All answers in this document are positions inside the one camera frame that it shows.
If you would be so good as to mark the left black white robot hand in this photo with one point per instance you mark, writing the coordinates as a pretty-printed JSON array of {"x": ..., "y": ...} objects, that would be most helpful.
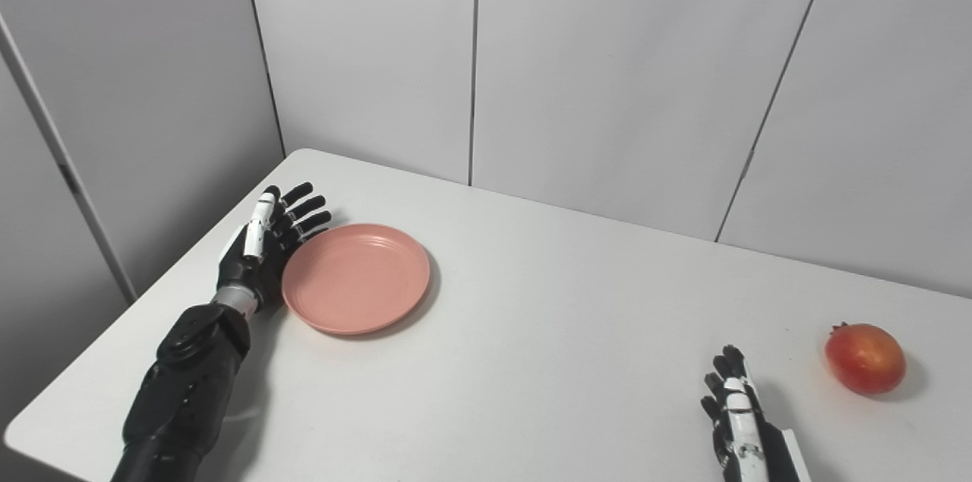
[{"x": 250, "y": 262}]

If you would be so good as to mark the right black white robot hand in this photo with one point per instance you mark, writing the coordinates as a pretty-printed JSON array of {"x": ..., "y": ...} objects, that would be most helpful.
[{"x": 759, "y": 444}]

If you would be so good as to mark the pink round plate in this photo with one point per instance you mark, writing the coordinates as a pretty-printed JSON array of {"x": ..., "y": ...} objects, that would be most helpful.
[{"x": 357, "y": 278}]

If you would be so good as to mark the red pomegranate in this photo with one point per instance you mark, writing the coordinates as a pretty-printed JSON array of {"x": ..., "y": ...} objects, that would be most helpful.
[{"x": 866, "y": 359}]

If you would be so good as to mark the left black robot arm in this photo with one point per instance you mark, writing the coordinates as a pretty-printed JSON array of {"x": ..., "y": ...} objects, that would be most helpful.
[{"x": 182, "y": 383}]

